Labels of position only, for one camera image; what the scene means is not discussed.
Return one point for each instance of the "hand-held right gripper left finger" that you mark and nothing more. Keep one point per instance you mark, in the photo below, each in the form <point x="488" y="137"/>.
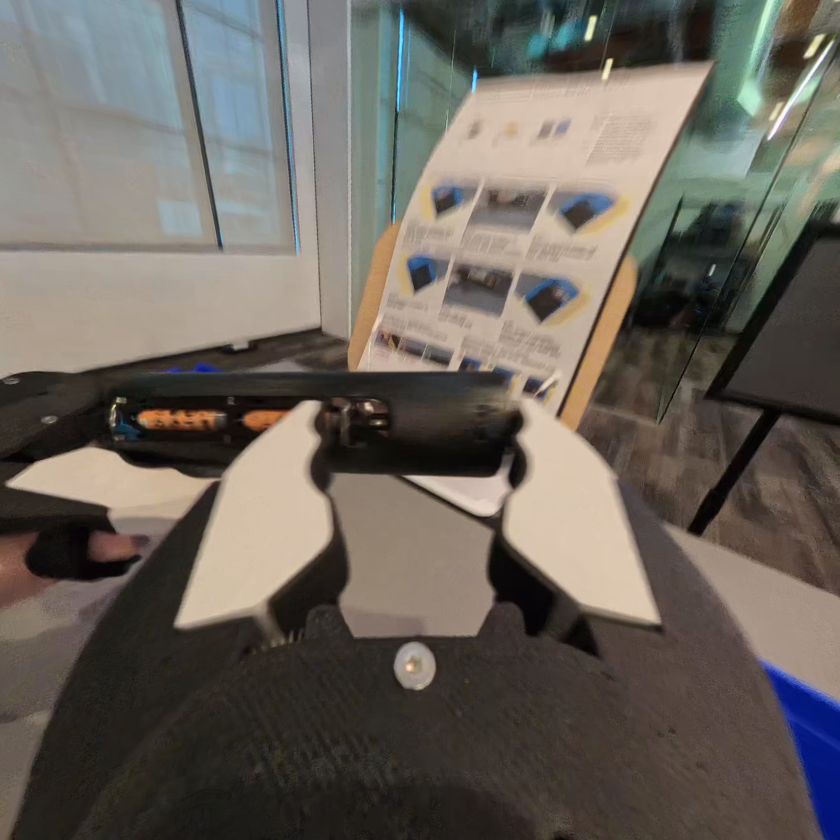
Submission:
<point x="256" y="538"/>

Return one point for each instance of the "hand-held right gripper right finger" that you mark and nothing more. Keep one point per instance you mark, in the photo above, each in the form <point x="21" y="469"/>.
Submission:
<point x="578" y="532"/>

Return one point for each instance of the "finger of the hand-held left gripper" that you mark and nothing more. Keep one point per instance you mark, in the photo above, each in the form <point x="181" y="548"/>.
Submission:
<point x="125" y="483"/>

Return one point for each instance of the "orange black battery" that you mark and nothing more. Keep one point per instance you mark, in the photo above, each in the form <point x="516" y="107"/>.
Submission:
<point x="267" y="421"/>
<point x="181" y="421"/>

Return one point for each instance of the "black remote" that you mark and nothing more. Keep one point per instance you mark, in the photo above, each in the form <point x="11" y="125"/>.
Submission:
<point x="420" y="420"/>

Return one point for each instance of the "person's left hand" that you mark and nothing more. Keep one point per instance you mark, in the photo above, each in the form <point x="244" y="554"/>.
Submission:
<point x="11" y="571"/>

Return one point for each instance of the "black floor box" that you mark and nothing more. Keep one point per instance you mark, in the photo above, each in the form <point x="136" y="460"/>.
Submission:
<point x="239" y="347"/>

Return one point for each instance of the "black floor sign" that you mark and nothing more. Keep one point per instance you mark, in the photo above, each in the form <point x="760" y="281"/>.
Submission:
<point x="788" y="328"/>

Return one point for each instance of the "large glass window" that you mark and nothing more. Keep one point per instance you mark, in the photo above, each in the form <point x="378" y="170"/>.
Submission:
<point x="118" y="118"/>

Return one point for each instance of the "instruction sheet on stand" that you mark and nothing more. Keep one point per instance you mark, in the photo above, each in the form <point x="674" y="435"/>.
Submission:
<point x="525" y="223"/>

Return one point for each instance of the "blue plastic bin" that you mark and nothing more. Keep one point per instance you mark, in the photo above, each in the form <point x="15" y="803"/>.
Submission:
<point x="807" y="748"/>

